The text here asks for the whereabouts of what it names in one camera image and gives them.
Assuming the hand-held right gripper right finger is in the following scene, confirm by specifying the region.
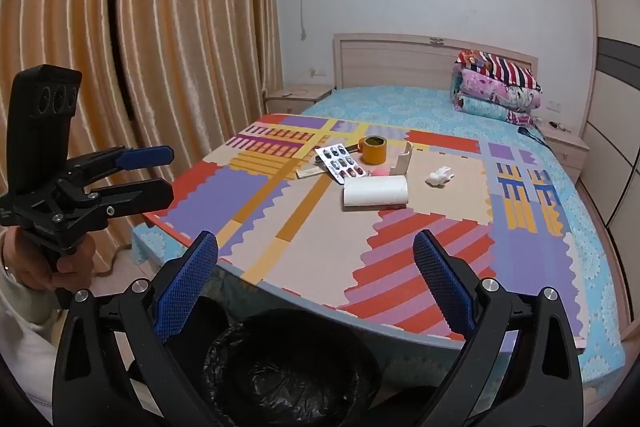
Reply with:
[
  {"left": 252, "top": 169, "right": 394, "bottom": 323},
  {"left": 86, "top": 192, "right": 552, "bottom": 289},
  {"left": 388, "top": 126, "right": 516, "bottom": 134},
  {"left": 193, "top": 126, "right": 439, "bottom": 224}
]
[{"left": 412, "top": 229, "right": 584, "bottom": 427}]

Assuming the light wooden nightstand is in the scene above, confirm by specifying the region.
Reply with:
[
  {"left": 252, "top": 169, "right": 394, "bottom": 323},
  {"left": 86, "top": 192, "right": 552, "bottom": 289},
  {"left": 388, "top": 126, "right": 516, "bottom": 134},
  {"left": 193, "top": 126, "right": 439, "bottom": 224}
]
[
  {"left": 265, "top": 84, "right": 334, "bottom": 116},
  {"left": 537, "top": 119, "right": 591, "bottom": 188}
]

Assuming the person's left hand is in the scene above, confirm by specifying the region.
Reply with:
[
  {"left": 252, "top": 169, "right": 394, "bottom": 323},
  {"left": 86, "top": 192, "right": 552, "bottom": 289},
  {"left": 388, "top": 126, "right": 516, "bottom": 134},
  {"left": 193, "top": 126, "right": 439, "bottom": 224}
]
[{"left": 0, "top": 227, "right": 96, "bottom": 293}]

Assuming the white tissue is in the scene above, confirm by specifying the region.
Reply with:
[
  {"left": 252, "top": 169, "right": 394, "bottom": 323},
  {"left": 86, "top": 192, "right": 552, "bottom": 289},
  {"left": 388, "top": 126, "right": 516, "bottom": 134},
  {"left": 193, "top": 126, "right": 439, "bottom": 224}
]
[{"left": 426, "top": 165, "right": 455, "bottom": 187}]

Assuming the person's left forearm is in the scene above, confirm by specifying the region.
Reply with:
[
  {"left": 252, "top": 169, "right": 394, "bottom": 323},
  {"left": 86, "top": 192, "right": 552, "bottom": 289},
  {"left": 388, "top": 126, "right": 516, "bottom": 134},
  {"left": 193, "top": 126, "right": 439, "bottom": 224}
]
[{"left": 0, "top": 263, "right": 66, "bottom": 423}]

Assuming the yellow tape roll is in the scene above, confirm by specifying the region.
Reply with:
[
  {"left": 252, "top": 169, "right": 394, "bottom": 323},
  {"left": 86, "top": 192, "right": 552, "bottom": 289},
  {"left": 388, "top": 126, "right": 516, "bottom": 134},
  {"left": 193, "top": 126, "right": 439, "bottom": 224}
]
[{"left": 362, "top": 136, "right": 392, "bottom": 164}]

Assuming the bed with turquoise sheet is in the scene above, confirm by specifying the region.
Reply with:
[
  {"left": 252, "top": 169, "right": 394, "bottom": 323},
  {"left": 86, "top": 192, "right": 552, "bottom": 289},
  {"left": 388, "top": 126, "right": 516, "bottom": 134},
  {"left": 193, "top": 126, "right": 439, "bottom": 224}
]
[{"left": 131, "top": 85, "right": 637, "bottom": 403}]

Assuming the white plastic holder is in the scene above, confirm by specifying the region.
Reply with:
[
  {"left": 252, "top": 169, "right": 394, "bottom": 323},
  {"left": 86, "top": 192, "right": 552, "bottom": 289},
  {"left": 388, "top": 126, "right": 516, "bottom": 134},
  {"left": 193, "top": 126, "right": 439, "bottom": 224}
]
[{"left": 392, "top": 141, "right": 414, "bottom": 178}]

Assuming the silver pill blister pack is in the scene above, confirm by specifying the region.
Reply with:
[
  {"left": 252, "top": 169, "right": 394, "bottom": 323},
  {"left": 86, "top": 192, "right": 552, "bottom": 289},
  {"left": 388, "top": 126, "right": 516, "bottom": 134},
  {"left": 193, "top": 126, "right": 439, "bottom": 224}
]
[{"left": 314, "top": 145, "right": 369, "bottom": 186}]

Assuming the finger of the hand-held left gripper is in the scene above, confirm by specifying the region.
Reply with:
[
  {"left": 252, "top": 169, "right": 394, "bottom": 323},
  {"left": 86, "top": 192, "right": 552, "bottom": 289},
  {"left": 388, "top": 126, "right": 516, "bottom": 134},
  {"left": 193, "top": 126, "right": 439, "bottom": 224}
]
[
  {"left": 90, "top": 178, "right": 175, "bottom": 218},
  {"left": 60, "top": 146, "right": 175, "bottom": 188}
]

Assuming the light wooden wardrobe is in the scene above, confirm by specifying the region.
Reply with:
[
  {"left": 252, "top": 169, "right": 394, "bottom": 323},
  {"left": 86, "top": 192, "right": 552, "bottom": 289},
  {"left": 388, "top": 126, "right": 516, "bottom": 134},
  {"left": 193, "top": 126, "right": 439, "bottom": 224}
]
[{"left": 579, "top": 0, "right": 640, "bottom": 344}]

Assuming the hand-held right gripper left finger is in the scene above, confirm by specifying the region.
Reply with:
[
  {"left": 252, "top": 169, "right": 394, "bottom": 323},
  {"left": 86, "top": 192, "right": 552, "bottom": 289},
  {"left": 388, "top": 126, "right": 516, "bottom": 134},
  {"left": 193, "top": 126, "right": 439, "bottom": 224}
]
[{"left": 52, "top": 231, "right": 221, "bottom": 427}]

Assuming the trash bin with black bag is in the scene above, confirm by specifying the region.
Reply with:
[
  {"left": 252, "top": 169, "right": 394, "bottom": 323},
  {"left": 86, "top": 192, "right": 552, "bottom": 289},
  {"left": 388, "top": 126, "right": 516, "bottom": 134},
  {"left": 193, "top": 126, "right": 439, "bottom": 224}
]
[{"left": 170, "top": 294, "right": 451, "bottom": 427}]

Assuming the white plastic bottle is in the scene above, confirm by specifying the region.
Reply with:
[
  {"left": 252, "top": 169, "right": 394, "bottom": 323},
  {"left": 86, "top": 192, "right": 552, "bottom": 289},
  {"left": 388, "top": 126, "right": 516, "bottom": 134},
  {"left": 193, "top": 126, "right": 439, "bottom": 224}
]
[{"left": 342, "top": 174, "right": 410, "bottom": 210}]

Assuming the light wooden headboard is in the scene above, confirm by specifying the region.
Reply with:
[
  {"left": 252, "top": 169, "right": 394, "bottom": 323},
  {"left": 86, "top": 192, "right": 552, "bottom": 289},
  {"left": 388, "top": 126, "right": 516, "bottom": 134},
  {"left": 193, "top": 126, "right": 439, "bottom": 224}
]
[{"left": 332, "top": 33, "right": 539, "bottom": 90}]

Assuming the colourful foam mat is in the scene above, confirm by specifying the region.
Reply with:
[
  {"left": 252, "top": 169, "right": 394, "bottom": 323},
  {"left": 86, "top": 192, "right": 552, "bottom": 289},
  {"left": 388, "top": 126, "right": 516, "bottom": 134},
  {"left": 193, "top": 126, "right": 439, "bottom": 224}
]
[{"left": 142, "top": 114, "right": 594, "bottom": 351}]

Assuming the pale folded blanket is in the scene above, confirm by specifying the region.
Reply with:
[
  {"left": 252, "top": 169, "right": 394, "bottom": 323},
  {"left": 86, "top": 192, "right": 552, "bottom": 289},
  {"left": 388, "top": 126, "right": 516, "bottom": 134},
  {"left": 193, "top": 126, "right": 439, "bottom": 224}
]
[{"left": 452, "top": 94, "right": 539, "bottom": 128}]

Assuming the orange pleated curtain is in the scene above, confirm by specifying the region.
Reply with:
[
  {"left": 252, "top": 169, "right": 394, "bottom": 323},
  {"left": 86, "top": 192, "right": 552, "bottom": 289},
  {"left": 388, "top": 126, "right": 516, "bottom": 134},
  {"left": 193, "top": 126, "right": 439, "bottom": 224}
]
[{"left": 0, "top": 0, "right": 284, "bottom": 269}]

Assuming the pink floral folded blanket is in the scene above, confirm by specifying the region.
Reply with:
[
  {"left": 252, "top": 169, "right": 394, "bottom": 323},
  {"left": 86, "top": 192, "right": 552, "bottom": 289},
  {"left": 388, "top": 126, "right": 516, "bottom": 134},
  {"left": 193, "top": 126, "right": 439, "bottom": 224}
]
[{"left": 451, "top": 68, "right": 544, "bottom": 112}]

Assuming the striped folded blanket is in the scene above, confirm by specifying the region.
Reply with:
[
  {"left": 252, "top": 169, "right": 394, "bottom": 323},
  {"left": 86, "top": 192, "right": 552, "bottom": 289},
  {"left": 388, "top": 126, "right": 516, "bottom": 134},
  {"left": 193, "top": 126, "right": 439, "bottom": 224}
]
[{"left": 455, "top": 49, "right": 539, "bottom": 90}]

